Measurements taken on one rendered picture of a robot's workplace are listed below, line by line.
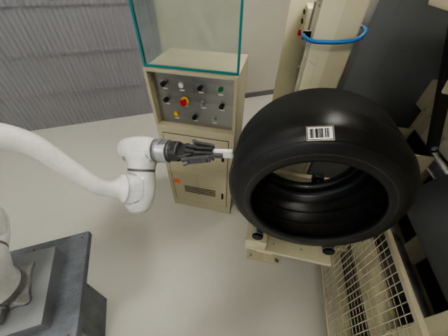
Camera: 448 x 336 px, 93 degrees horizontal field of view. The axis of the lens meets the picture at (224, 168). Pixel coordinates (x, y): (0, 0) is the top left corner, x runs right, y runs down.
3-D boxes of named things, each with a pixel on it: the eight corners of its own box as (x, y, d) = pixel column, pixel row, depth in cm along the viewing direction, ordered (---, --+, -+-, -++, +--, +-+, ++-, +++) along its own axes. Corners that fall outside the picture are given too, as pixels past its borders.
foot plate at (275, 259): (250, 229, 191) (250, 227, 189) (281, 235, 187) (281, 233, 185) (245, 258, 172) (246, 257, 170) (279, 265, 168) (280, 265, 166)
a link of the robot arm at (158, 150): (158, 133, 81) (172, 133, 80) (165, 152, 87) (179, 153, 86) (147, 148, 75) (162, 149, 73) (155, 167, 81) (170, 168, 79)
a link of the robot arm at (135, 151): (165, 138, 86) (163, 171, 86) (131, 137, 90) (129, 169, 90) (149, 134, 76) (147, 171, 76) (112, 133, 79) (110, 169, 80)
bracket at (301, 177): (253, 178, 118) (255, 165, 111) (328, 191, 112) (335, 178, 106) (252, 183, 116) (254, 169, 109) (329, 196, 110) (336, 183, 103)
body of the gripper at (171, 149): (162, 150, 74) (187, 151, 72) (172, 136, 80) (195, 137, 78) (169, 166, 79) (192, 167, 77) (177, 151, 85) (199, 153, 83)
